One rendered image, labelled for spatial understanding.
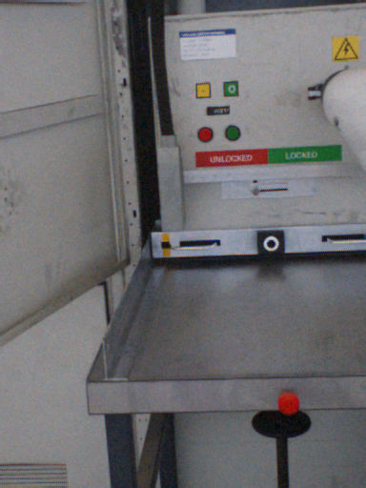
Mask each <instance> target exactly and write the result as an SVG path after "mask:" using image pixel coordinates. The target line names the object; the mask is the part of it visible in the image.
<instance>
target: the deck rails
mask: <svg viewBox="0 0 366 488"><path fill-rule="evenodd" d="M151 242H152V236H151V233H150V235H149V237H148V239H147V241H146V244H145V246H144V248H143V250H142V253H141V255H140V256H139V258H138V260H137V264H136V266H134V268H133V270H132V274H131V276H130V278H129V281H128V283H127V285H126V287H125V289H124V292H123V294H122V296H121V298H120V301H119V303H118V305H117V307H116V310H115V312H114V314H113V316H112V320H111V323H110V325H109V327H107V330H106V332H105V334H104V335H103V337H102V347H103V359H104V370H105V374H104V375H103V379H102V381H128V380H129V376H130V373H131V370H132V365H133V362H134V359H135V356H137V353H138V349H139V346H140V343H141V340H142V336H143V334H144V331H145V328H146V325H147V321H148V318H149V315H150V312H151V309H152V305H153V301H154V298H155V295H156V291H157V288H158V285H159V282H160V279H161V275H162V273H163V270H165V267H166V264H167V260H168V258H159V259H153V249H152V245H151ZM106 342H107V348H106Z"/></svg>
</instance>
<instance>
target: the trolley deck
mask: <svg viewBox="0 0 366 488"><path fill-rule="evenodd" d="M104 374H105V370H104V359H103V347H102V342H101V344H100V347H99V349H98V352H97V354H96V357H95V359H94V361H93V363H92V366H91V368H90V370H89V373H88V375H87V378H86V387H87V398H88V408H89V415H125V414H169V413H214V412H259V411H280V410H279V408H278V398H279V396H280V395H281V394H282V393H284V392H286V391H289V392H293V393H295V394H296V395H297V396H298V401H300V407H299V410H298V411H304V410H350V409H366V253H360V254H309V255H283V256H257V257H230V258H204V259H178V260H167V264H166V267H165V270H163V273H162V275H161V279H160V282H159V285H158V288H157V291H156V295H155V298H154V301H153V304H152V309H151V312H150V315H149V318H148V321H147V325H146V328H145V331H144V334H143V336H142V340H141V343H140V346H139V349H138V353H137V356H135V359H134V362H133V365H132V370H131V373H130V376H129V380H128V381H102V379H103V375H104Z"/></svg>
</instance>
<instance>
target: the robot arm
mask: <svg viewBox="0 0 366 488"><path fill-rule="evenodd" d="M318 99H320V101H321V105H322V108H323V111H324V114H326V116H327V118H328V120H329V121H330V122H331V124H332V126H333V127H334V128H335V130H336V131H337V132H338V133H339V135H340V136H341V137H342V139H343V140H344V141H345V143H346V144H347V146H348V147H349V148H350V150H351V151H353V154H354V156H355V157H356V160H357V162H358V163H359V165H360V167H361V169H362V170H363V172H364V174H365V176H366V69H363V68H351V69H350V67H349V65H346V67H344V69H343V70H340V71H336V72H334V73H332V75H331V76H330V77H329V78H328V79H327V80H326V82H325V83H324V84H322V83H318V84H316V85H314V86H312V87H309V88H308V100H309V101H313V100H318Z"/></svg>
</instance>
